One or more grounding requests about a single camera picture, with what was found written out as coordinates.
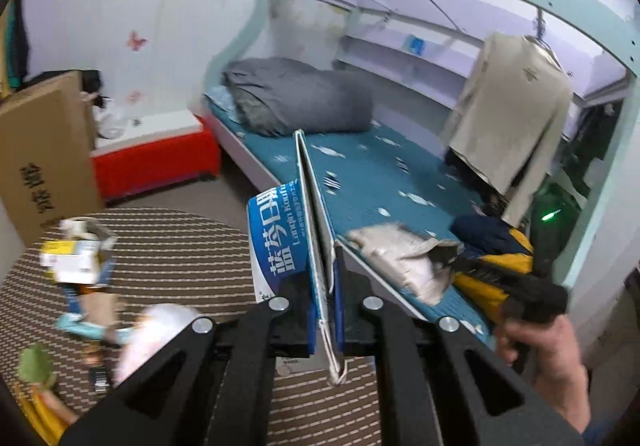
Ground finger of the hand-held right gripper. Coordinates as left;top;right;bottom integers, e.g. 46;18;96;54
447;251;516;289

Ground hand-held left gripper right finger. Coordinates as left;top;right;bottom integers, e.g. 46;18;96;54
332;244;587;446

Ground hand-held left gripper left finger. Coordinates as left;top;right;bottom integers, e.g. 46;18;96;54
60;270;317;446

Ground beige paper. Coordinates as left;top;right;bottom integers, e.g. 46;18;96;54
347;222;463;305

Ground blue white carton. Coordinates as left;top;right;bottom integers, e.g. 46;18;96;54
247;128;351;387

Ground light blue wrapper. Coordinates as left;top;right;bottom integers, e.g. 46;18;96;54
55;313;133;344

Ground yellow medicine box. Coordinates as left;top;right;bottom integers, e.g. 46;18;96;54
40;238;103;284

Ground person's right forearm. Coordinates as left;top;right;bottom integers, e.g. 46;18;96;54
570;406;640;446

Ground person's right hand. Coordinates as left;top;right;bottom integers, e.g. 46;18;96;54
495;315;592;427

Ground yellow navy jacket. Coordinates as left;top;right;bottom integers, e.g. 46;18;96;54
450;213;536;327

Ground black device with green light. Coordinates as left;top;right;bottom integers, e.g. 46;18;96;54
530;181;583;239

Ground white plastic bag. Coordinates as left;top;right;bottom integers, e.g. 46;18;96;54
95;108;129;140
116;303;197;387

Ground teal patterned bed sheet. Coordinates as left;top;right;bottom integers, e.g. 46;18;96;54
202;96;551;337

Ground beige hanging shirt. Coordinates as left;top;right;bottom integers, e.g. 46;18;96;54
440;32;575;227

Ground dark hanging clothes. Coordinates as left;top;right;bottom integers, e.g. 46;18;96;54
555;98;627;207

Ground brown cardboard piece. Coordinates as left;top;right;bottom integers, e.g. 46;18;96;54
79;292;126;327

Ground small black object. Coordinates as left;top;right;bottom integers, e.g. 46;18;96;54
89;365;112;394

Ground red storage bench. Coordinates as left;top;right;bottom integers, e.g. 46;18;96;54
90;110;222;202

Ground grey duvet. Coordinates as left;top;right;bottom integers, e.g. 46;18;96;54
222;57;375;137

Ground blue pillow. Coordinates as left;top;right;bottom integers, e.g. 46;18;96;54
206;86;246;124

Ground white crumpled wrapper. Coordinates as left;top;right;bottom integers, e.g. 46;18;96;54
59;217;118;252

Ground clothes hanger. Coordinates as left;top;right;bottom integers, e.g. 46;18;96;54
522;8;571;72

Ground green and yellow toy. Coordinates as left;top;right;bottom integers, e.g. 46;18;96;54
15;345;76;446

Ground large cardboard box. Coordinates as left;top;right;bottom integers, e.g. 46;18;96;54
0;71;106;244

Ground row of hanging clothes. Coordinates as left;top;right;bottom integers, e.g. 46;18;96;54
0;0;32;97

